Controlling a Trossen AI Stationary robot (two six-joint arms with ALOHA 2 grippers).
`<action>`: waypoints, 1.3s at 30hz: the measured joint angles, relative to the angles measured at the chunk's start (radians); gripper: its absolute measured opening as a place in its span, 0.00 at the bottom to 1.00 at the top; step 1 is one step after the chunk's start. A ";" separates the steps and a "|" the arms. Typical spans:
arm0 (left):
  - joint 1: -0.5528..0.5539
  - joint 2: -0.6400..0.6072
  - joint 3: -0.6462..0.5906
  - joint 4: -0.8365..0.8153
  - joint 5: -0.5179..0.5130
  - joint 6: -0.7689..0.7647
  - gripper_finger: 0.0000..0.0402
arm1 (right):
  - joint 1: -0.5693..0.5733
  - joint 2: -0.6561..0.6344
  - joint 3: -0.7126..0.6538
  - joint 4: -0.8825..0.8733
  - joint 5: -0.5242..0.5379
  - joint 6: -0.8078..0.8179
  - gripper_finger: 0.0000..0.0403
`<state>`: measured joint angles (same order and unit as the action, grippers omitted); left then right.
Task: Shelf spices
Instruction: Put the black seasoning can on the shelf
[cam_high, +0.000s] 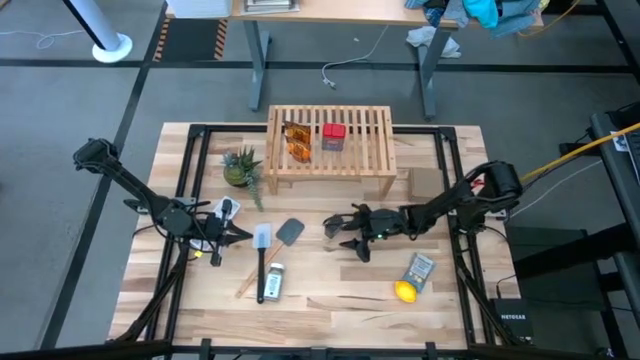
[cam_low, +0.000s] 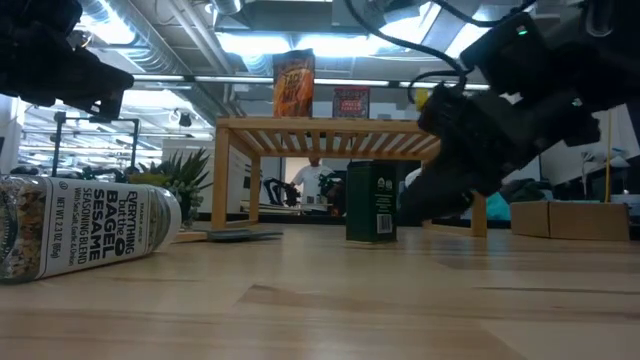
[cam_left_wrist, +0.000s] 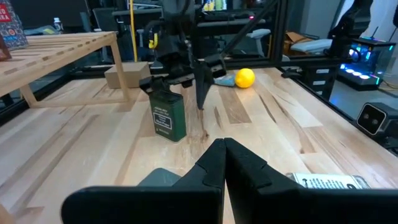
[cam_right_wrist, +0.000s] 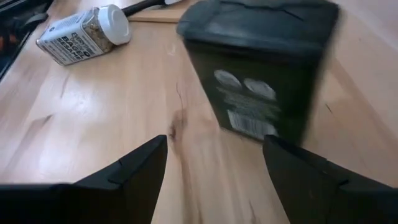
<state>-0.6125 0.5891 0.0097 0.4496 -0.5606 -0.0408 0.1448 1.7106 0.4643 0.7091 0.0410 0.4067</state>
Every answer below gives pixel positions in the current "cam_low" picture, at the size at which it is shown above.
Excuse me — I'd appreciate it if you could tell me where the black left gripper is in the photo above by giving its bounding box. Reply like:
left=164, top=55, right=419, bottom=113
left=0, top=0, right=136, bottom=121

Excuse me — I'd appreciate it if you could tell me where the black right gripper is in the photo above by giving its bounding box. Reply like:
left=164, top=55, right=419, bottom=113
left=398, top=82, right=602, bottom=227

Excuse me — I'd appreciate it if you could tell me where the green black pepper tin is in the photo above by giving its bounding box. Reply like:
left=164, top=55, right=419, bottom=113
left=345, top=160, right=399, bottom=245

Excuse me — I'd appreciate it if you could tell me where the smoked paprika tin red lid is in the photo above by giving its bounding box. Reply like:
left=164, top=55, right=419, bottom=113
left=331, top=85, right=372, bottom=120

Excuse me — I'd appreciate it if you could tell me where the bagel seasoning jar white lid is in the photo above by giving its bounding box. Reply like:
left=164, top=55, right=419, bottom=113
left=0, top=173, right=183, bottom=286

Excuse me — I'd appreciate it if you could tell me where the orange brown taco mix packet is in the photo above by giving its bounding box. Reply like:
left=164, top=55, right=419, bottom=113
left=271, top=48, right=317, bottom=119

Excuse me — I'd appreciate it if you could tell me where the wooden slatted shelf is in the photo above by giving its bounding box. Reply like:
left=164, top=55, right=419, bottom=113
left=211, top=116, right=489, bottom=239

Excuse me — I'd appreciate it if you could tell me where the pile of clothes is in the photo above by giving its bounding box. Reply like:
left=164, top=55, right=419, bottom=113
left=487, top=177, right=544, bottom=222

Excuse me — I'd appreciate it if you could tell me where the black metal stand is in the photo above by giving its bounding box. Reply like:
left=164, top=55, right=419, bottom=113
left=49, top=110, right=142, bottom=181

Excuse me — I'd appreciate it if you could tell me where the potted succulent plant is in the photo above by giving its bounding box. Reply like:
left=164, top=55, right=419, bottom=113
left=125, top=146, right=215, bottom=232

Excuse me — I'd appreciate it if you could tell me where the person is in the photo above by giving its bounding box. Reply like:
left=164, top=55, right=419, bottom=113
left=288, top=156, right=338, bottom=215

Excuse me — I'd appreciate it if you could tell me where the brown cardboard box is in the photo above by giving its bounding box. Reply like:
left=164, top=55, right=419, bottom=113
left=509, top=199, right=632, bottom=243

